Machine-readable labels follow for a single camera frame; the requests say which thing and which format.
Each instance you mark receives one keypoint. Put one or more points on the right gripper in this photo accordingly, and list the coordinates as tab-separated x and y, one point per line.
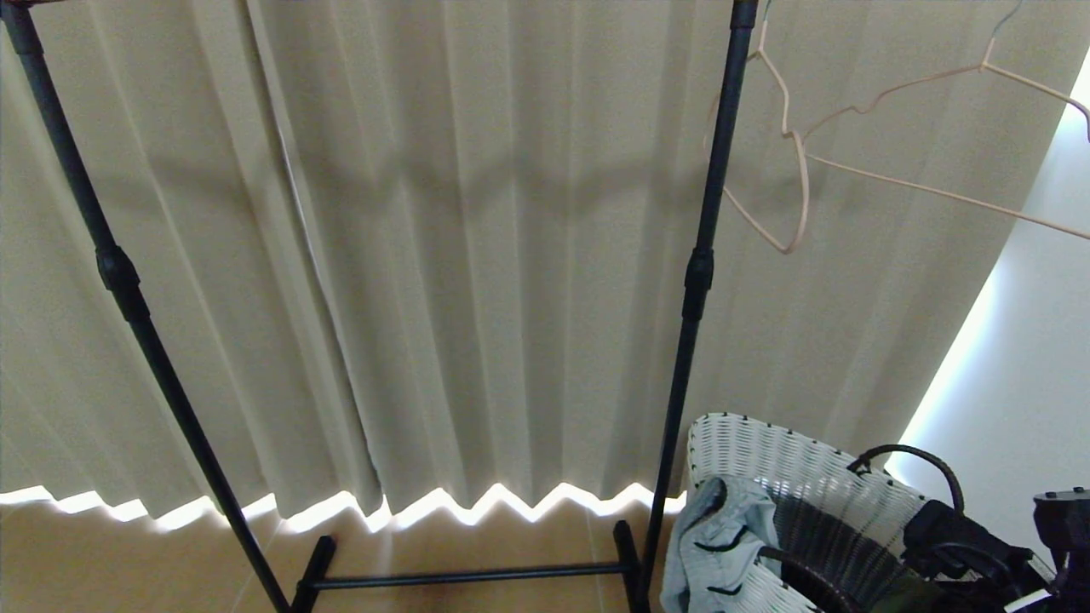
1056	596

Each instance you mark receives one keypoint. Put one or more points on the pink clothes hanger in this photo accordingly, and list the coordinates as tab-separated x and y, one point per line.
804	187
937	193

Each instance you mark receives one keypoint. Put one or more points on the white laundry basket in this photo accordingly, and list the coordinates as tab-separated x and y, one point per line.
766	451

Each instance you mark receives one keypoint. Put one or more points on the black clothes rack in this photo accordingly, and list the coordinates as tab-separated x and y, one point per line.
698	272

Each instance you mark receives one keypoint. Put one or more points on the pale grey shorts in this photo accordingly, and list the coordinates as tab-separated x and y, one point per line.
724	519

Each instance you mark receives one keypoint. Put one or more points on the beige curtain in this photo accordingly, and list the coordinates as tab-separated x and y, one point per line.
511	255

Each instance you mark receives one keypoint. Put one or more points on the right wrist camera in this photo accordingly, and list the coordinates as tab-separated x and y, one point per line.
1064	519

